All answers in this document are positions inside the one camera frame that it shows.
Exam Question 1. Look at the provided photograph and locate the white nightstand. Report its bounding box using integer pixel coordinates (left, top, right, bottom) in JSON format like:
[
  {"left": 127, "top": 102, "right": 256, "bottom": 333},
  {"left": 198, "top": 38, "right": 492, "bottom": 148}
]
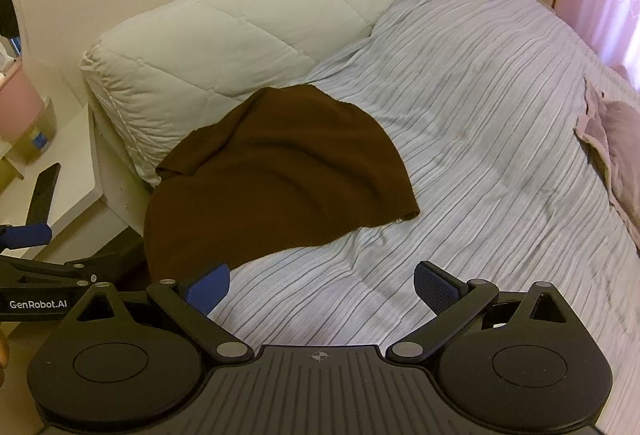
[{"left": 0, "top": 100, "right": 105, "bottom": 238}]

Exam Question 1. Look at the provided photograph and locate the striped grey bed sheet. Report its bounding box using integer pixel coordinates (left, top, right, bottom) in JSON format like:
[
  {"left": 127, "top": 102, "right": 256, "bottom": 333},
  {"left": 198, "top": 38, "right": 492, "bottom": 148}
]
[{"left": 97, "top": 0, "right": 640, "bottom": 368}]

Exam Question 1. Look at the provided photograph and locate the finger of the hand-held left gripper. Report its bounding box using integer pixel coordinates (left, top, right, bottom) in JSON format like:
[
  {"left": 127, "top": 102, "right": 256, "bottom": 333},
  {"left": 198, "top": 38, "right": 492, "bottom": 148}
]
[{"left": 0, "top": 162, "right": 62, "bottom": 249}]

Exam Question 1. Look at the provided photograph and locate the white oval mirror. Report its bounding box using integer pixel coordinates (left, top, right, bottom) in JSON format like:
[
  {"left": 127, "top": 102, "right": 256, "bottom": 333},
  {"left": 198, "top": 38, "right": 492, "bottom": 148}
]
[{"left": 0, "top": 0, "right": 32, "bottom": 63}]

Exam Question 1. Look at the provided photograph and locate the white quilted duvet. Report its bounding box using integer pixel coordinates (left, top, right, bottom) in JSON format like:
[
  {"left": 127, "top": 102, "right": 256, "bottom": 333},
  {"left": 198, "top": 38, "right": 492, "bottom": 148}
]
[{"left": 80, "top": 0, "right": 488, "bottom": 188}]

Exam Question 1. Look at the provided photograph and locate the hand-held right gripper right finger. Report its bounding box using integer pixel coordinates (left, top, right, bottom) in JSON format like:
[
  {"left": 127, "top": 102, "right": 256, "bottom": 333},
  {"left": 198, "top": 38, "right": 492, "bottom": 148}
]
[{"left": 387, "top": 260, "right": 577, "bottom": 362}]

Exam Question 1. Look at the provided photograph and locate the mauve crumpled cloth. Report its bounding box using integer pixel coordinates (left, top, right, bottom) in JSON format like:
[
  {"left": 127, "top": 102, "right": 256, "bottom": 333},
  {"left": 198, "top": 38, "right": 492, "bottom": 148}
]
[{"left": 572, "top": 75, "right": 640, "bottom": 248}]

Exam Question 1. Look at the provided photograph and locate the brown knitted sweater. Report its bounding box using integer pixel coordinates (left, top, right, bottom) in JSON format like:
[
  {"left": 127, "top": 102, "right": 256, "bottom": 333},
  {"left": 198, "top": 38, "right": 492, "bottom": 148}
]
[{"left": 143, "top": 84, "right": 421, "bottom": 288}]

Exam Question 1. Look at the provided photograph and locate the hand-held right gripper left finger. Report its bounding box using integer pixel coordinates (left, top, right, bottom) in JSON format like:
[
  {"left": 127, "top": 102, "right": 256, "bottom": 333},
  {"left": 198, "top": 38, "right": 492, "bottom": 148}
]
[{"left": 62, "top": 263, "right": 254, "bottom": 362}]

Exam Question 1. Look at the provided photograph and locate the blue and yellow bottle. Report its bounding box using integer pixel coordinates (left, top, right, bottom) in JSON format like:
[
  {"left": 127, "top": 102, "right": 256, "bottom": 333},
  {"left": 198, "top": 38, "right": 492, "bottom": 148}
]
[{"left": 24, "top": 125, "right": 54, "bottom": 152}]

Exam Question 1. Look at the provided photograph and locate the pink plastic bin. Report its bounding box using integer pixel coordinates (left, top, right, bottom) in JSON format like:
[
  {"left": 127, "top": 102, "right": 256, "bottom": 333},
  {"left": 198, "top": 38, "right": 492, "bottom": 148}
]
[{"left": 0, "top": 58, "right": 47, "bottom": 145}]

